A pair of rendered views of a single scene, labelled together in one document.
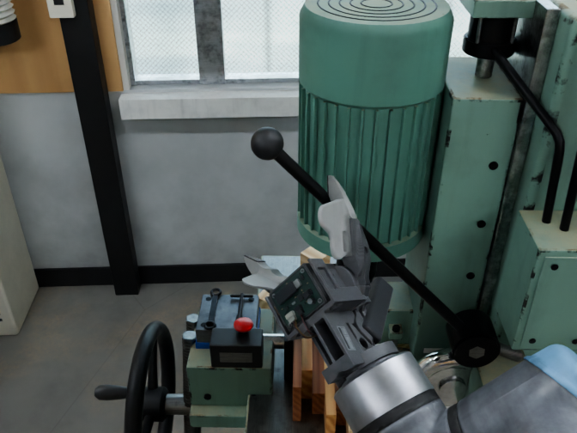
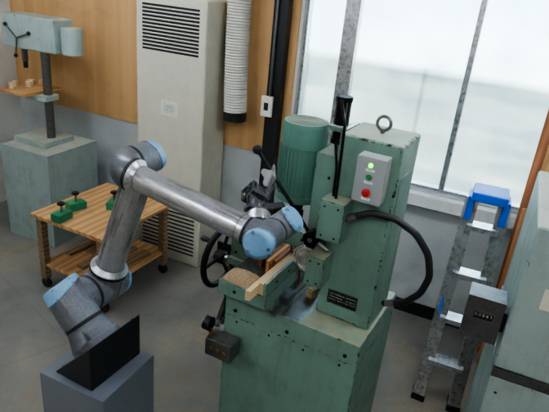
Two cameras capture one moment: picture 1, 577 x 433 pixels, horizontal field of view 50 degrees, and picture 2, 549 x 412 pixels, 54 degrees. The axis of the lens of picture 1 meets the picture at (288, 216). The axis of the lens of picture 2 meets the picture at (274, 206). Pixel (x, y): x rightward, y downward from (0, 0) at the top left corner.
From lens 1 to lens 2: 1.40 m
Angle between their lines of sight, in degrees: 24
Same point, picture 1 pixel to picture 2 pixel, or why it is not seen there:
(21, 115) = (236, 158)
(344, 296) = (257, 191)
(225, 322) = not seen: hidden behind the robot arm
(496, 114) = (329, 160)
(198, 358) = not seen: hidden behind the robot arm
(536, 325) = (321, 228)
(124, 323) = not seen: hidden behind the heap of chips
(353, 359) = (250, 204)
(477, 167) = (324, 177)
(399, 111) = (301, 151)
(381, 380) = (254, 211)
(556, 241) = (328, 199)
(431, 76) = (311, 143)
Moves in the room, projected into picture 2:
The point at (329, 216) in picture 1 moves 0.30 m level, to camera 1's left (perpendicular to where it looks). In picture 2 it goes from (265, 172) to (195, 154)
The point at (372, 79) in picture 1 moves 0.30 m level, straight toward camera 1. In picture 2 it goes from (292, 139) to (239, 157)
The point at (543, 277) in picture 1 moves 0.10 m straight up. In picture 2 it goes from (322, 209) to (325, 182)
